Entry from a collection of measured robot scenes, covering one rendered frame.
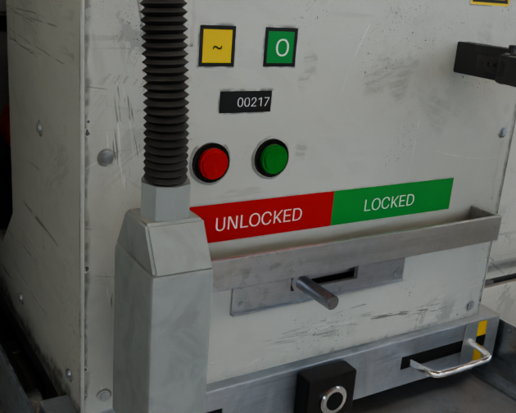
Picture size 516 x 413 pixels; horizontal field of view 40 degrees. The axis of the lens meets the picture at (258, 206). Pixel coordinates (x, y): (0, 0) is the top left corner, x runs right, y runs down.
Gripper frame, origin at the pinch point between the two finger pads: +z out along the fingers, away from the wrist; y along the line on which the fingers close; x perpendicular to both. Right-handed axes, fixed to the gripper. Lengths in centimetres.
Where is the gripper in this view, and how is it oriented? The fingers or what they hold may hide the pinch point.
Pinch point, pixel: (487, 61)
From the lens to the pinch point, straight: 72.6
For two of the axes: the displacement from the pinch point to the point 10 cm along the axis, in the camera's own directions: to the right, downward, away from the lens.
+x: 0.8, -9.5, -3.1
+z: -5.2, -3.0, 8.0
